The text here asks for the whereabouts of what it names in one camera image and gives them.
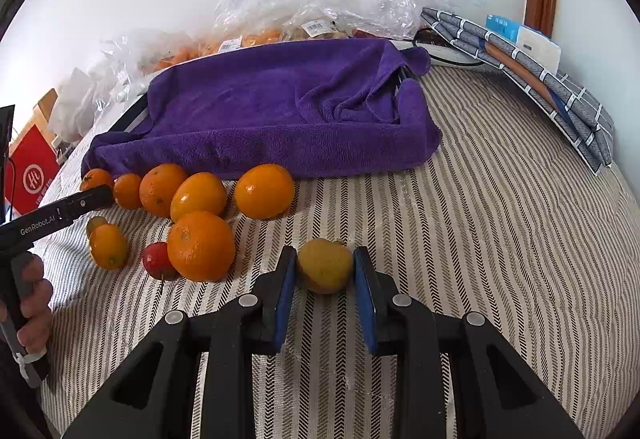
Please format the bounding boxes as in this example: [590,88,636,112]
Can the blue white tissue pack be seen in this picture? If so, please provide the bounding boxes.
[485,14,561,74]

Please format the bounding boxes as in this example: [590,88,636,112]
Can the purple towel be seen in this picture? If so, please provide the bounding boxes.
[82,39,442,179]

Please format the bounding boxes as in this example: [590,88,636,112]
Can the small orange far left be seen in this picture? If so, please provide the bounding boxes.
[79,168,114,192]

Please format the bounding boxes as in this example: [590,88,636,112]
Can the clear plastic bags of fruit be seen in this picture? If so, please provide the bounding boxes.
[101,0,487,84]

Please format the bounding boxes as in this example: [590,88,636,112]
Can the white plastic bag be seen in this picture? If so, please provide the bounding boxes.
[48,68,114,142]

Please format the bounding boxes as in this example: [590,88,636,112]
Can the grey checked folded cloth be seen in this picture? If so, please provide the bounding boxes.
[421,6,614,173]

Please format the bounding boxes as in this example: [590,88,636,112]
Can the tray under towel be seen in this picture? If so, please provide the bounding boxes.
[108,93,149,132]

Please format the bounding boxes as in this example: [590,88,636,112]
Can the tiny yellow kumquat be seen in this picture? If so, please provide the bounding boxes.
[86,216,107,239]

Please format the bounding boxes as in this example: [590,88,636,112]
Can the red cherry tomato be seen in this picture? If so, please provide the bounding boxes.
[141,242,179,281]

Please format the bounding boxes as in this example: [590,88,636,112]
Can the dark-spotted orange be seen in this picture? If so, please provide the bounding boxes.
[139,164,188,218]

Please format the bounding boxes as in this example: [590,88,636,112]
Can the person's left hand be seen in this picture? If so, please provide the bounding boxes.
[16,254,53,355]

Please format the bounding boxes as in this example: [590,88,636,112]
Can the yellow-green small fruit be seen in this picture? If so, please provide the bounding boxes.
[297,239,354,295]

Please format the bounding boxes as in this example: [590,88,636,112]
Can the red paper bag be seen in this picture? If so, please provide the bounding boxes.
[4,126,60,216]

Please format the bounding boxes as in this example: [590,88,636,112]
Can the small orange front left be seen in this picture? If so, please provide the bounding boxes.
[89,223,129,271]

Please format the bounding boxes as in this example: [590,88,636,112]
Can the striped quilt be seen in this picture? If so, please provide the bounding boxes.
[36,67,639,438]

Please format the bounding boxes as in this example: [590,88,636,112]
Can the oval yellow-orange fruit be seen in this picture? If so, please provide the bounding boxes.
[170,172,228,222]

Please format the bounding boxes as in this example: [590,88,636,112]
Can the small orange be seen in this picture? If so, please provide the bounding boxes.
[89,223,129,271]
[113,173,142,210]
[79,168,114,192]

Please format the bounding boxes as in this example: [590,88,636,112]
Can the large orange with stem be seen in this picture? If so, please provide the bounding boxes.
[167,210,236,282]

